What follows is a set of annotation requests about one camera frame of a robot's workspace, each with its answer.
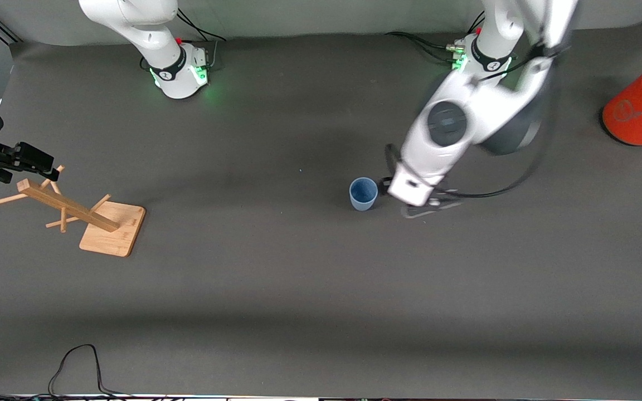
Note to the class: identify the light blue cup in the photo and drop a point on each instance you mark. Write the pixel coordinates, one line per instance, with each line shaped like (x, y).
(363, 194)

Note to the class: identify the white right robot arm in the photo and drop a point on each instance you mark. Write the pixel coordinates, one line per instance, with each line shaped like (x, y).
(154, 33)

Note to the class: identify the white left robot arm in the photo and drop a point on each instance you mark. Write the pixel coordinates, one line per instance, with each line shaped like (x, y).
(482, 111)

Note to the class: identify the wooden mug tree rack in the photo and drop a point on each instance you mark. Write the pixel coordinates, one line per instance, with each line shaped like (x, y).
(103, 228)

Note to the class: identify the orange canister with grey lid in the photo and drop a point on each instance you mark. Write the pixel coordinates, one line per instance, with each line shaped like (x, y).
(633, 117)

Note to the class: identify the dark metal frame rail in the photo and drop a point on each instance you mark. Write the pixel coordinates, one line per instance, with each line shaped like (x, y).
(6, 32)

